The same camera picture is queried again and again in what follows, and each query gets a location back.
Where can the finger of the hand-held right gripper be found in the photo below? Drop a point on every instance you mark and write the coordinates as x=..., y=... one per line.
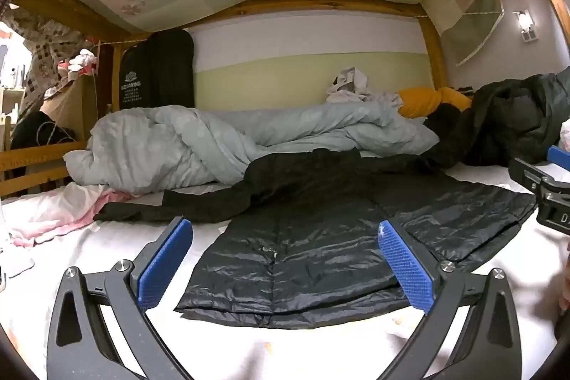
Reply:
x=530, y=176
x=561, y=158

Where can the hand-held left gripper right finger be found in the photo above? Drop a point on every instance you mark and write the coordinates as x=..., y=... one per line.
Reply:
x=407, y=268

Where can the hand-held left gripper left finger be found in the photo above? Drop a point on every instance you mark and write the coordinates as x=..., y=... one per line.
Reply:
x=160, y=268

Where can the black down coat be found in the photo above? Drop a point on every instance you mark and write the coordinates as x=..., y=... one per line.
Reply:
x=311, y=251

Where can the dark green jacket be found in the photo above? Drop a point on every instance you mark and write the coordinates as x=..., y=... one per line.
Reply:
x=516, y=117

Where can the black fleece garment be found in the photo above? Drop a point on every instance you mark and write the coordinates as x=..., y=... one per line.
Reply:
x=445, y=130

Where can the white bed sheet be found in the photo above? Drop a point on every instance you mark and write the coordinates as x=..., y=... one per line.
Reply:
x=222, y=344

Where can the pink and white blanket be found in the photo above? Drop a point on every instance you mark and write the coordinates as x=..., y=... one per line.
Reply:
x=58, y=215

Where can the light blue duvet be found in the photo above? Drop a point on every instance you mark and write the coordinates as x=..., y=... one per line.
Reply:
x=200, y=144

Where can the orange pillow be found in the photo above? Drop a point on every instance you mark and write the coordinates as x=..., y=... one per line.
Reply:
x=418, y=99

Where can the dark bag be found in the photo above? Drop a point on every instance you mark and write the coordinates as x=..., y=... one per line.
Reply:
x=31, y=130

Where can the crumpled white cloth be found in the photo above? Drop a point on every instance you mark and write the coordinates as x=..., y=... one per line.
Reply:
x=352, y=84

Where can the black hanging garment bag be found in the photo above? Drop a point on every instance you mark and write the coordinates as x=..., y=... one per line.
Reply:
x=156, y=73

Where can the pink and white plush toy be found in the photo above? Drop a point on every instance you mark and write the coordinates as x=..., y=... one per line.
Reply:
x=82, y=61

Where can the patchwork curtain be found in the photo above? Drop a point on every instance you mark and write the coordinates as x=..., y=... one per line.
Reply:
x=44, y=50

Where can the wall lamp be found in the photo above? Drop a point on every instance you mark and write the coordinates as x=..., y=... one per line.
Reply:
x=524, y=26

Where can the wooden bed frame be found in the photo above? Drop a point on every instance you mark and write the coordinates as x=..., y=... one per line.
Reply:
x=311, y=4

